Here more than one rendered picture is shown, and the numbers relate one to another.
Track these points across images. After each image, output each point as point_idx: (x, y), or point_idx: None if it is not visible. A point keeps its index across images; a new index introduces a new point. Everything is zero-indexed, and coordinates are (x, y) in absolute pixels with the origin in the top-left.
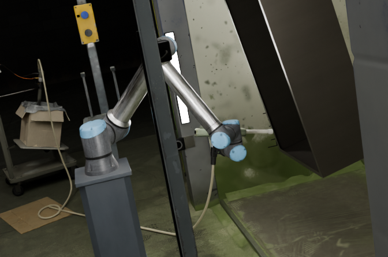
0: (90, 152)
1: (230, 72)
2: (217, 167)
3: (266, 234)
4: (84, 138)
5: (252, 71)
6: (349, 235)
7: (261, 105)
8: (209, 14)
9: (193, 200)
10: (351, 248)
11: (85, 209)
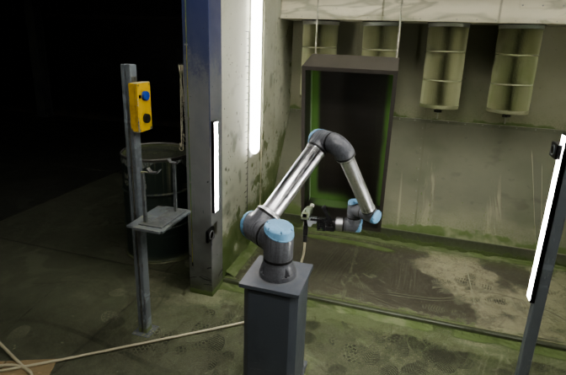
0: (288, 255)
1: (235, 158)
2: (224, 249)
3: (318, 289)
4: (285, 243)
5: None
6: (362, 269)
7: (243, 186)
8: (231, 104)
9: (208, 286)
10: (379, 275)
11: (291, 321)
